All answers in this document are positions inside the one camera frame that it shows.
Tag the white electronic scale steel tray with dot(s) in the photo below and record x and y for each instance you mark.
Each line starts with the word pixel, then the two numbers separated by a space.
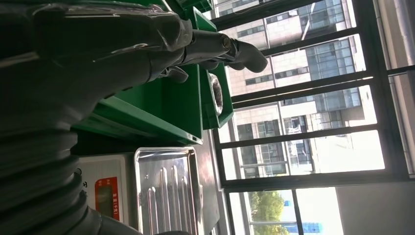
pixel 162 194

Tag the green crate with black coils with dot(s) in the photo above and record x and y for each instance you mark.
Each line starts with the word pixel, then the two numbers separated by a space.
pixel 207 113

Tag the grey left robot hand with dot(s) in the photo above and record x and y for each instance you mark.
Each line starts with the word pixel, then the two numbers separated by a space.
pixel 81 65

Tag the large empty green crate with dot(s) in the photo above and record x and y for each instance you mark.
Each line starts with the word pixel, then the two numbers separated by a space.
pixel 168 107

